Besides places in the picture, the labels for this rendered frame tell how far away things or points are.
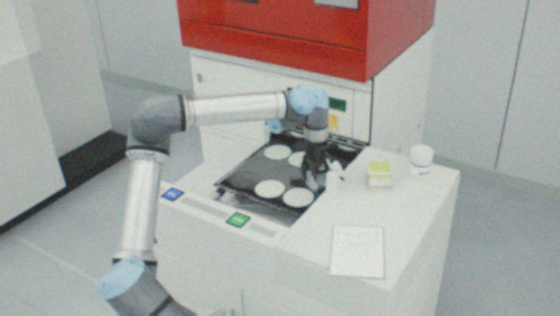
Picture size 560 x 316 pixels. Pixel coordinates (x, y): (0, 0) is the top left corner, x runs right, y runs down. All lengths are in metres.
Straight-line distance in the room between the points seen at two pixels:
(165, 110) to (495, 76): 2.32
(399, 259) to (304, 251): 0.25
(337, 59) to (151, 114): 0.70
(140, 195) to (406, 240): 0.73
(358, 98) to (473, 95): 1.59
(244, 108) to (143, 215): 0.38
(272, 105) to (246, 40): 0.61
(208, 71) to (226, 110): 0.86
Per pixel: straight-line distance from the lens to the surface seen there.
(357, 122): 1.85
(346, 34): 1.69
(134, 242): 1.36
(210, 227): 1.55
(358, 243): 1.43
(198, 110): 1.31
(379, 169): 1.62
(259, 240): 1.46
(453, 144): 3.49
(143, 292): 1.21
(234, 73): 2.08
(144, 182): 1.38
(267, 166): 1.88
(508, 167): 3.48
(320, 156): 1.60
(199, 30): 2.05
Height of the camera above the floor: 1.91
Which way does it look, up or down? 31 degrees down
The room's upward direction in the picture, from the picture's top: 1 degrees counter-clockwise
